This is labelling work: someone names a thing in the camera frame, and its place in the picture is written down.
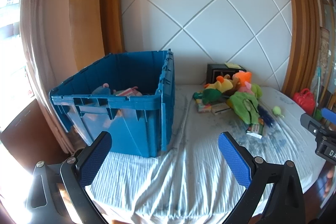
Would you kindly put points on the curved wooden panel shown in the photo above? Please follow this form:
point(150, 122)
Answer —
point(86, 16)

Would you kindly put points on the blue and pink plush toy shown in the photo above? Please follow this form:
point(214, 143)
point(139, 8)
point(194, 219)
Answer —
point(101, 90)

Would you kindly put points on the pink tissue box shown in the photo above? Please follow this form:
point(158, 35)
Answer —
point(126, 92)

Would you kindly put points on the brown wooden cabinet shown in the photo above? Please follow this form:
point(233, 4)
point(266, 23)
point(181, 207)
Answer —
point(23, 132)

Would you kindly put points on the wooden door frame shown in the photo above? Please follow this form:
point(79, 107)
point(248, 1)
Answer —
point(302, 29)

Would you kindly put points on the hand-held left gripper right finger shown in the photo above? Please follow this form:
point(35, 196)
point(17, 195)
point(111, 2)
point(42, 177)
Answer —
point(235, 161)

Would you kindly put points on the small pink plush toy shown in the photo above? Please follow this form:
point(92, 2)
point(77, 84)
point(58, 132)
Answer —
point(248, 88)

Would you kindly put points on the green frog plush toy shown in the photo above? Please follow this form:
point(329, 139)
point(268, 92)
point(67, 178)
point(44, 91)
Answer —
point(241, 106)

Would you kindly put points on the light green plush toy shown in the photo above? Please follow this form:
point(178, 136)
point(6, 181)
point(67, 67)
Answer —
point(257, 90)

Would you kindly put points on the yellow sticky note pad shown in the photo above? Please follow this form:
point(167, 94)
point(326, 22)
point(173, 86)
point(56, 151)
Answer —
point(232, 65)

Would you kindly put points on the orange plush toy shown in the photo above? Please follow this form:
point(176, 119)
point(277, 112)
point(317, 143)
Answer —
point(242, 77)

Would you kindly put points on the green wipes packet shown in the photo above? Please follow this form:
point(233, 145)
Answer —
point(211, 95)

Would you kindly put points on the blue bristle brush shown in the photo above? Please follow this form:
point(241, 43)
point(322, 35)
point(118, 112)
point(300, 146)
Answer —
point(266, 116)

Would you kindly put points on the window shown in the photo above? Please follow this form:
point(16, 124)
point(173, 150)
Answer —
point(10, 56)

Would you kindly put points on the white and blue medicine box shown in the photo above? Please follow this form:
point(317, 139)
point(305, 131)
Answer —
point(220, 109)

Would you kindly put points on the small pink pig plush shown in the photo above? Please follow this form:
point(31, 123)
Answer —
point(137, 93)

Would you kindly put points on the blue plastic crate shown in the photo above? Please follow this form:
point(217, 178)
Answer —
point(136, 129)

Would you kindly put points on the brown plush toy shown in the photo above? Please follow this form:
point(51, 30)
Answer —
point(236, 85)

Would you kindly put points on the white curtain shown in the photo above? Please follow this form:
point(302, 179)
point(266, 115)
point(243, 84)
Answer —
point(39, 29)

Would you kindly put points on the pink and teal tissue packet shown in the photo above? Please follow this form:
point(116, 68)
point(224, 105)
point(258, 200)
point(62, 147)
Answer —
point(204, 107)

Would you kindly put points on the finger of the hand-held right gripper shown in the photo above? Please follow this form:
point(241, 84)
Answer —
point(329, 113)
point(309, 121)

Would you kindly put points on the pale blue printed bed sheet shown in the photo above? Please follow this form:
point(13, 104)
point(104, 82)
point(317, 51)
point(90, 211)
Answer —
point(189, 174)

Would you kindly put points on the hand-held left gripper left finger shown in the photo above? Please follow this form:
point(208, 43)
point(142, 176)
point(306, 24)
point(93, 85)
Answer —
point(95, 158)

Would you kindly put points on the glass door cabinet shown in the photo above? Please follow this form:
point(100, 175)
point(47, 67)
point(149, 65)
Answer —
point(326, 43)

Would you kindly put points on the red toy handbag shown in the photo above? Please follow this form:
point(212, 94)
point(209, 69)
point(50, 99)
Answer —
point(304, 101)

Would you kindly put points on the person's right hand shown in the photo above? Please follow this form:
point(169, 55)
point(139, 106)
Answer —
point(329, 182)

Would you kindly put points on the black gift bag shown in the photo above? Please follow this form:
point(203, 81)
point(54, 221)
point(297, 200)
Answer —
point(214, 73)

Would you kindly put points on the small green toy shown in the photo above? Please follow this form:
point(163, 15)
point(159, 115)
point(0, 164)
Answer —
point(277, 110)

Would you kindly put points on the yellow duck plush toy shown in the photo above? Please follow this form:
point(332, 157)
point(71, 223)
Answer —
point(223, 85)

